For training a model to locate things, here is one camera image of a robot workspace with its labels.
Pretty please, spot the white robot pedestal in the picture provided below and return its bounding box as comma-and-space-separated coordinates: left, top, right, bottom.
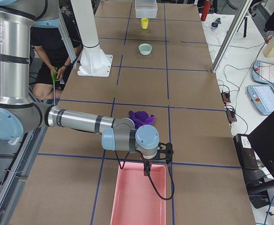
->
71, 0, 113, 77

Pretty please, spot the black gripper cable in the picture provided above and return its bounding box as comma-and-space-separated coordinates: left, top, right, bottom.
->
114, 150, 175, 201

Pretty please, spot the orange black connector board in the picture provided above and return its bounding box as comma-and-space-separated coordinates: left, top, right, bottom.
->
221, 92, 231, 105

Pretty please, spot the purple cloth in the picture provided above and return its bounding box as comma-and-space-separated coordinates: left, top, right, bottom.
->
129, 111, 155, 128

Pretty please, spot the pink plastic bin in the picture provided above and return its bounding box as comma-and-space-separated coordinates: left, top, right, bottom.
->
110, 162, 166, 225

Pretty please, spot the black monitor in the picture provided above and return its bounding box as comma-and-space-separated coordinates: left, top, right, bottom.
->
248, 111, 274, 173

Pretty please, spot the far teach pendant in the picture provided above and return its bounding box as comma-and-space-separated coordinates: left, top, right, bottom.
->
252, 60, 274, 86

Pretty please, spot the green handled grabber tool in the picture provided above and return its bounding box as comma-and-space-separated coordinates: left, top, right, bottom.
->
52, 67, 58, 105

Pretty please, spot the yellow plastic cup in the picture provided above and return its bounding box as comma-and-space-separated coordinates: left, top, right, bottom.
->
141, 18, 149, 30

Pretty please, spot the teach pendant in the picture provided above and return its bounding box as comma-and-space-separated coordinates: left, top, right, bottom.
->
247, 84, 274, 115
252, 60, 274, 86

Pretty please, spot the blue object on desk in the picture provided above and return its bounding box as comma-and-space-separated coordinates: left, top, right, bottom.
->
211, 17, 221, 29

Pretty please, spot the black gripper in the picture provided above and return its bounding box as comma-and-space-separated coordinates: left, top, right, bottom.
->
142, 142, 173, 176

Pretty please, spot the seated person in black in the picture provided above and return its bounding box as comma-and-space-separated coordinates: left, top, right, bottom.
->
30, 9, 81, 100

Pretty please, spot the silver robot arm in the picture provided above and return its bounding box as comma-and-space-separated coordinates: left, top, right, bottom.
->
0, 0, 173, 176

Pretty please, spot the mint green bowl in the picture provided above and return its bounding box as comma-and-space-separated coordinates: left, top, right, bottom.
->
138, 43, 152, 55

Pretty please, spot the aluminium frame post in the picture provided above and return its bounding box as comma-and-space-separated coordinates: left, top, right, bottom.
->
211, 0, 252, 73

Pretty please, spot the near teach pendant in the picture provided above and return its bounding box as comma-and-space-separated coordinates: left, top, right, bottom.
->
247, 84, 274, 115

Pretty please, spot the clear plastic storage box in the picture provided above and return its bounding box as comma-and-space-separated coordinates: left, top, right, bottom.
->
135, 0, 157, 19

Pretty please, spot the red bottle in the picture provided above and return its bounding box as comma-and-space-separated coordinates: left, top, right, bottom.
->
200, 0, 212, 22

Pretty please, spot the black tripod stand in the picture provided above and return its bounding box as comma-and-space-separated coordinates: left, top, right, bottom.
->
243, 17, 247, 38

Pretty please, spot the black computer box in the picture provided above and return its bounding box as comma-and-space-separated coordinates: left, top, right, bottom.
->
233, 134, 259, 171

